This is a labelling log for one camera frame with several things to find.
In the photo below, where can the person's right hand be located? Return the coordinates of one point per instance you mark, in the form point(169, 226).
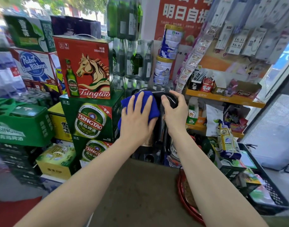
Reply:
point(177, 118)

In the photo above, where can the person's left hand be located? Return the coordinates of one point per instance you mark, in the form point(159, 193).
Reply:
point(135, 127)

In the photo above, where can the person's left middle finger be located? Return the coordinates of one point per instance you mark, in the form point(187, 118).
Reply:
point(139, 101)

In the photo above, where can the person's left thumb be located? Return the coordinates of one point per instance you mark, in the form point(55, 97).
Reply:
point(153, 125)

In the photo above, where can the person's left little finger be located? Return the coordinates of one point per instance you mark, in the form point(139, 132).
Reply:
point(123, 112)

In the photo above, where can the person's right thumb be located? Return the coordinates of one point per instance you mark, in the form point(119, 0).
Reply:
point(167, 108)

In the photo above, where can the blue cleaning cloth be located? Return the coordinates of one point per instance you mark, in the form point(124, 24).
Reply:
point(155, 108)

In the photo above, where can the black electric kettle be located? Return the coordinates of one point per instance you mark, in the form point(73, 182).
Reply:
point(162, 137)

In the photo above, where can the person's right forearm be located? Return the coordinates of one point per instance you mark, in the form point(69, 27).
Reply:
point(206, 182)

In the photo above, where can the person's left forearm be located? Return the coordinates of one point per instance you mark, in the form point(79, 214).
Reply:
point(87, 184)

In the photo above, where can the small green white box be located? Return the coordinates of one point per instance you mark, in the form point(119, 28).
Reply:
point(191, 117)

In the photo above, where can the large green beer carton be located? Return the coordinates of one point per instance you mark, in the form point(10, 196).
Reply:
point(92, 120)

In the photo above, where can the orange shelf board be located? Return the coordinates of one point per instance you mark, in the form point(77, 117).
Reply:
point(198, 127)
point(224, 98)

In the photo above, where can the shrink-wrapped pack of bottles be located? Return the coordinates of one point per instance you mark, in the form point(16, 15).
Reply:
point(132, 61)

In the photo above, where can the black white snack packet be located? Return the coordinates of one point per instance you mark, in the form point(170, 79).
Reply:
point(196, 79)

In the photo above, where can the red snack packet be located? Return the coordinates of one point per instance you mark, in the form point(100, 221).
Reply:
point(207, 86)

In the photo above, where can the white plastic bag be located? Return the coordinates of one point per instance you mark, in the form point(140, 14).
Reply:
point(213, 118)

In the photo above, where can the small green beer carton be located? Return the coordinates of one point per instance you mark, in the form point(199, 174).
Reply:
point(92, 150)

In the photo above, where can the hanging strip of snack packets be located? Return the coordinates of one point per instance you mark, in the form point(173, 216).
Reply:
point(194, 59)

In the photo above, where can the red horse print beer carton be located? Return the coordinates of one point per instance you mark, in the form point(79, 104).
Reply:
point(87, 68)

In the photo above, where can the yellow beer carton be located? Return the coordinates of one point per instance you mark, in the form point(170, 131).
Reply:
point(59, 125)

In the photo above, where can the blue white milk powder tin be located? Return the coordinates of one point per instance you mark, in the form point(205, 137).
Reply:
point(170, 42)

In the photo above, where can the yellow white noodle packet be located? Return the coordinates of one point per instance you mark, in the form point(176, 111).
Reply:
point(226, 141)

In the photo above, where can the red plastic basket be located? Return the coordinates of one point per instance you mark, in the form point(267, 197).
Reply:
point(182, 193)

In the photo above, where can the yellow green drink carton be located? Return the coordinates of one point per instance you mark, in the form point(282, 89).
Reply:
point(55, 160)

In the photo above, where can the brown cardboard display box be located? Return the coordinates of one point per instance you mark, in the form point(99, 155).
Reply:
point(249, 91)

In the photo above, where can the pack of green glass bottles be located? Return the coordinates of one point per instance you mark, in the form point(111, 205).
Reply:
point(123, 16)

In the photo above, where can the dark purple gift box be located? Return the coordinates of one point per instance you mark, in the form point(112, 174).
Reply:
point(73, 25)

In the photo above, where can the white blue ribbon beer carton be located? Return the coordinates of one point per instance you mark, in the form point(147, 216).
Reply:
point(33, 66)

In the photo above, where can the glass shop door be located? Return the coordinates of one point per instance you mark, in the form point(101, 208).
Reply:
point(274, 130)

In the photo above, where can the stack of dark crates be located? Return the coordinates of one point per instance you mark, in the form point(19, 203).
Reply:
point(19, 160)

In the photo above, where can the rack of white accessory packages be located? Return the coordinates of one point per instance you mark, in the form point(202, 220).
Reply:
point(250, 28)

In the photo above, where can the packs of water bottles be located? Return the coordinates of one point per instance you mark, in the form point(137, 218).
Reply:
point(4, 73)

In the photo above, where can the green white beer carton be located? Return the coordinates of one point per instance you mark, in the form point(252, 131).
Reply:
point(26, 31)

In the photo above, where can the black plastic crate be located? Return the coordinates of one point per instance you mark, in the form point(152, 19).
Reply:
point(274, 193)

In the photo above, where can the red floor mat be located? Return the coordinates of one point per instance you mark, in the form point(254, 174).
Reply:
point(12, 212)

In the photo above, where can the red wall poster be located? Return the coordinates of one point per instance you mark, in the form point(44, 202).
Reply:
point(182, 14)

